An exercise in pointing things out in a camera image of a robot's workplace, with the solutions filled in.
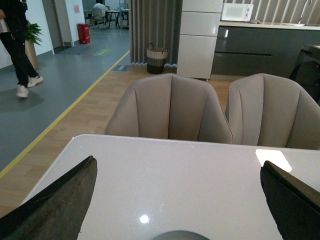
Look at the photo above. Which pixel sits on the seated person in background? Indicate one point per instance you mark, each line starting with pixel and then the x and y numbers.
pixel 99 11

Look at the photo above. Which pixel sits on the chrome kitchen faucet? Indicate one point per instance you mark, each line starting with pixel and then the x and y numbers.
pixel 307 2

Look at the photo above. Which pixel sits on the white ceramic plate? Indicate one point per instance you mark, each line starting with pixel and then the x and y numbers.
pixel 180 235

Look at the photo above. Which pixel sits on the black appliance at right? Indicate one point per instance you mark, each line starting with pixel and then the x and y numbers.
pixel 306 71

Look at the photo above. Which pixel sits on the grey curtain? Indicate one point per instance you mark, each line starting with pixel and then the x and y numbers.
pixel 157 22

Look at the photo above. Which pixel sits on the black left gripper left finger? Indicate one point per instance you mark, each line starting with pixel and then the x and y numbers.
pixel 58 211

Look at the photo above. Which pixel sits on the white drawer cabinet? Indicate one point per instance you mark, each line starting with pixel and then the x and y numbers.
pixel 197 38

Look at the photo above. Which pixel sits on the woven laundry basket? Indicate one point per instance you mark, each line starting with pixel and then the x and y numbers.
pixel 156 58

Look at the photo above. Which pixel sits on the beige chair right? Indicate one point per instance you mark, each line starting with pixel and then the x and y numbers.
pixel 272 111

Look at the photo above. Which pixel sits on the white microwave oven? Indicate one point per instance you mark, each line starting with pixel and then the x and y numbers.
pixel 236 12

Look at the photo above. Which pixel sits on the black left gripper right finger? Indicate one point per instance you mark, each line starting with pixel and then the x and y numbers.
pixel 294 205

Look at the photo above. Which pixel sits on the background desk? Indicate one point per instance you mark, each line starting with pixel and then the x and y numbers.
pixel 119 17

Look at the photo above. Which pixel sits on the potted green plant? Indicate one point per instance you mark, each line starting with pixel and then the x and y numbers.
pixel 32 38

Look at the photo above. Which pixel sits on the red bin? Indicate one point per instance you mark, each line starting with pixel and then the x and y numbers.
pixel 83 33

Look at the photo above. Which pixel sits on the beige chair left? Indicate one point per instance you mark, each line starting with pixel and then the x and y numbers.
pixel 170 106

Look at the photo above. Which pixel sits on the walking person in black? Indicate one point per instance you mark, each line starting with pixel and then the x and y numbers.
pixel 13 29

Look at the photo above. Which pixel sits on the beige chair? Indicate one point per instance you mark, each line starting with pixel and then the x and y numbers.
pixel 272 111
pixel 170 106

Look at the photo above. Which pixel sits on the grey kitchen counter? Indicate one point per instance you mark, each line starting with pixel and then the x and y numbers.
pixel 244 49

